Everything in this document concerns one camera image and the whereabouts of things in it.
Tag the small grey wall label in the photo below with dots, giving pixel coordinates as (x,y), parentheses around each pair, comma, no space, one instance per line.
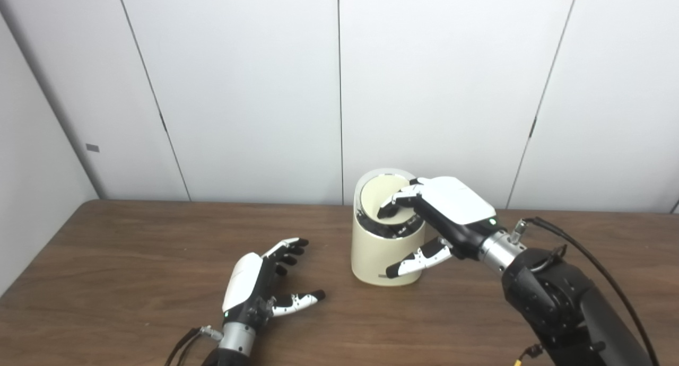
(93,148)

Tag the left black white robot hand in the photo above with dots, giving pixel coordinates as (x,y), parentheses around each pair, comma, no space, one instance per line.
(244,286)

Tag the cream round bin lid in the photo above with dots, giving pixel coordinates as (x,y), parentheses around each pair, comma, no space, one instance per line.
(374,193)

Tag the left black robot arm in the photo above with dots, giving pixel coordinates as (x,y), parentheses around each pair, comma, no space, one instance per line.
(233,345)

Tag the cream-colored cylindrical bin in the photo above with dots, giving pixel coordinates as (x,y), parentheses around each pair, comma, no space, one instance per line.
(371,254)

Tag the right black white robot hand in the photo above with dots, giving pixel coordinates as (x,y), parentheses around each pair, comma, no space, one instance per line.
(456,201)

